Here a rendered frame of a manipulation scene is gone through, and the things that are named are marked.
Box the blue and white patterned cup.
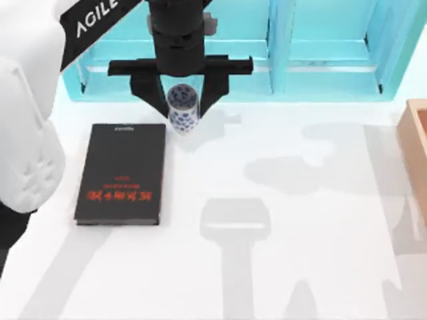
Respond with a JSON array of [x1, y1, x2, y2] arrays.
[[166, 83, 201, 137]]

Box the grey rounded box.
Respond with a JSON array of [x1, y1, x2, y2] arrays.
[[203, 11, 218, 36]]

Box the black book with red lettering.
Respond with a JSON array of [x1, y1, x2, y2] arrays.
[[73, 123, 167, 227]]

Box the light blue rack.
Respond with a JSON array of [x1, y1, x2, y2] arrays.
[[59, 0, 406, 103]]

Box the salmon-coloured shallow box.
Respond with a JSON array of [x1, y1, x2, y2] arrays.
[[396, 99, 427, 241]]

